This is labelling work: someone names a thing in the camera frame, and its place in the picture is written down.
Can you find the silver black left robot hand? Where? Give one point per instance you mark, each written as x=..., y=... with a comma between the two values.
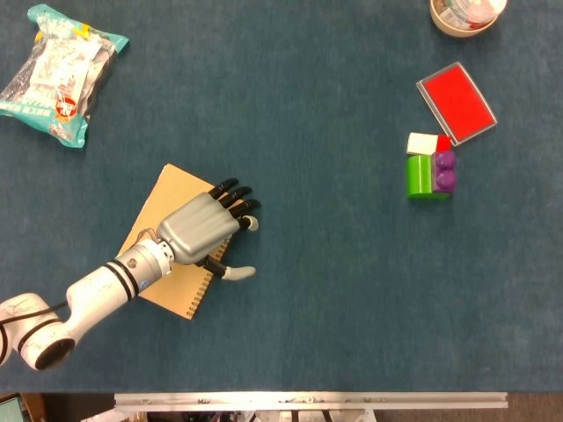
x=198, y=224

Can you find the tan spiral notebook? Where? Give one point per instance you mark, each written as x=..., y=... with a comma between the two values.
x=176, y=189

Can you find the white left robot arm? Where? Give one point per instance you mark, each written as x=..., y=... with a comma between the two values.
x=97, y=285

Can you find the teal snack bag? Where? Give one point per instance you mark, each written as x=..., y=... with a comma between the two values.
x=53, y=79

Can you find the blue felt table cloth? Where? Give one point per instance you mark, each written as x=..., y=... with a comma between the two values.
x=308, y=264

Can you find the green rounded toy block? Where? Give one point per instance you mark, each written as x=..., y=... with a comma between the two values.
x=418, y=176

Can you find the white toy block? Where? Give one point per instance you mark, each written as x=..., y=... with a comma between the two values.
x=421, y=143

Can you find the purple studded toy block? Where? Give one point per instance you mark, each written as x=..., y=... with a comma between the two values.
x=445, y=178

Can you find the red toy block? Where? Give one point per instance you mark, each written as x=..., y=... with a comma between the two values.
x=444, y=143

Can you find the green screen device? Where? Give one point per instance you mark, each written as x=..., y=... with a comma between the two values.
x=9, y=409

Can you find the red ink pad case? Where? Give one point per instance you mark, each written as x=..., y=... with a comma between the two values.
x=457, y=103

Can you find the cream round bowl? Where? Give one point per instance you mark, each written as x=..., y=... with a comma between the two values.
x=457, y=30

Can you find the clear plastic round container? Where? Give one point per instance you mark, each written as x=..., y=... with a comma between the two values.
x=470, y=9

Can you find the aluminium profile rail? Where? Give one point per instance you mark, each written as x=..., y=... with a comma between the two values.
x=308, y=400

